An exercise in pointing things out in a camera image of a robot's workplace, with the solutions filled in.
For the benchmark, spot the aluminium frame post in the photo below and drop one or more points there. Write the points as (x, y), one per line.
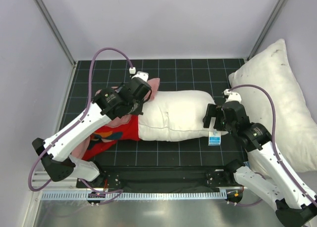
(51, 24)
(277, 9)

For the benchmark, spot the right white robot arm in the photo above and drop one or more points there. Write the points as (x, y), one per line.
(294, 203)

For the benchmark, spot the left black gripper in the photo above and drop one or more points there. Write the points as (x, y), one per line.
(136, 108)

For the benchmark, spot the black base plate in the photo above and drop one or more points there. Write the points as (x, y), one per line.
(167, 179)

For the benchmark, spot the white pillow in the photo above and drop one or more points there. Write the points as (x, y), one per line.
(175, 116)
(271, 94)

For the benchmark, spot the left aluminium frame post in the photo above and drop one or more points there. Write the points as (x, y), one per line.
(51, 24)

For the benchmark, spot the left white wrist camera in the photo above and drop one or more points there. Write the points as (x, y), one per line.
(138, 74)

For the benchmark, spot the white slotted cable duct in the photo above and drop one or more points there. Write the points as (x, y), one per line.
(90, 196)

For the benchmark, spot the black grid mat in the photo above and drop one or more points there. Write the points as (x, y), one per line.
(210, 75)

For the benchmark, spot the red patterned pillowcase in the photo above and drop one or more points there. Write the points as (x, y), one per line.
(125, 128)

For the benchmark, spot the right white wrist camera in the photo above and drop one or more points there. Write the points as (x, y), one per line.
(230, 96)

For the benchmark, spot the right aluminium frame post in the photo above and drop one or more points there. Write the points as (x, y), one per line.
(277, 9)

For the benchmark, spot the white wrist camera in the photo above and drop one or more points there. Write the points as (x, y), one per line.
(138, 74)
(230, 96)

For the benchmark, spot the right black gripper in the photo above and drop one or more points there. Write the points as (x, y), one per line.
(216, 117)

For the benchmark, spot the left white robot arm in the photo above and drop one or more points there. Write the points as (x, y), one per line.
(107, 105)

